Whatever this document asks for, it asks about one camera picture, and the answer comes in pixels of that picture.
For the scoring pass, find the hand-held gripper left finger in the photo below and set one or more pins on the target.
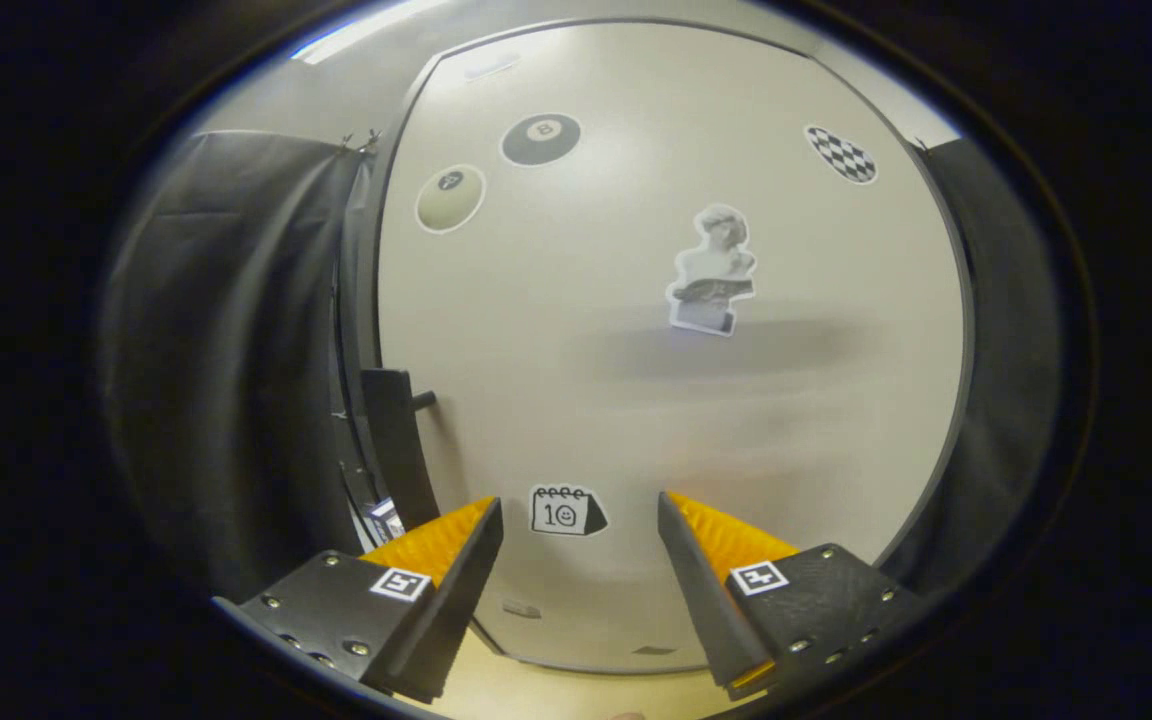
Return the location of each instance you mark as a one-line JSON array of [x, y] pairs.
[[451, 610]]

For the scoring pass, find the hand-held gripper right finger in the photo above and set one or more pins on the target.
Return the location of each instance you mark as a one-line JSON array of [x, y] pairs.
[[706, 610]]

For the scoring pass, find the pale blue cover book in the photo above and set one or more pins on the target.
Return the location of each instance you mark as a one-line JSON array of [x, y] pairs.
[[384, 520]]

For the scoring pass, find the grey cabinet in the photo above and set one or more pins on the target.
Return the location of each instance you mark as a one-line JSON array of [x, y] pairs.
[[364, 300]]

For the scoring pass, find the black backdrop cloth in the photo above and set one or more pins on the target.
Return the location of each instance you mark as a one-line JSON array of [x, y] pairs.
[[236, 350]]

